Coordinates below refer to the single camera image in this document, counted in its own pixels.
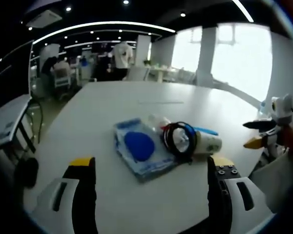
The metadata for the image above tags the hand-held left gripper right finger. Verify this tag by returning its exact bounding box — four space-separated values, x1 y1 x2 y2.
207 156 275 234

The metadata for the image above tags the black round stool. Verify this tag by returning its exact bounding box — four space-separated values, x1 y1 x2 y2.
14 157 40 190

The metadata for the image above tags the blue pen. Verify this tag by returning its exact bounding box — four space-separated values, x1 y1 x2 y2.
194 126 219 136

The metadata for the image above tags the small white bottle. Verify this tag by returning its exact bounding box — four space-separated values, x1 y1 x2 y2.
148 114 172 129

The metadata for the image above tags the black floor cable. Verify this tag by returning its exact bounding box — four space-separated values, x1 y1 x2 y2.
29 99 44 144

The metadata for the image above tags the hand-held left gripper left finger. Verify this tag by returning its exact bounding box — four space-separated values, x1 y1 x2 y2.
32 157 99 234

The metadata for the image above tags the white paper cup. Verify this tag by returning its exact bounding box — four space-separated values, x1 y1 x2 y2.
194 131 222 155

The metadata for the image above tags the ceiling air conditioner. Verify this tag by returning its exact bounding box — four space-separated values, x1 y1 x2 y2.
26 9 63 28

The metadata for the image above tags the grey side desk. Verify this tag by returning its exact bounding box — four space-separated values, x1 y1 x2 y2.
0 94 37 153

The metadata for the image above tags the clear packet with blue puff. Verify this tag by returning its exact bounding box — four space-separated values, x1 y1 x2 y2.
113 117 184 183

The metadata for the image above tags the white table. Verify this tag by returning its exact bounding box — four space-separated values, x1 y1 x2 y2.
19 81 274 234

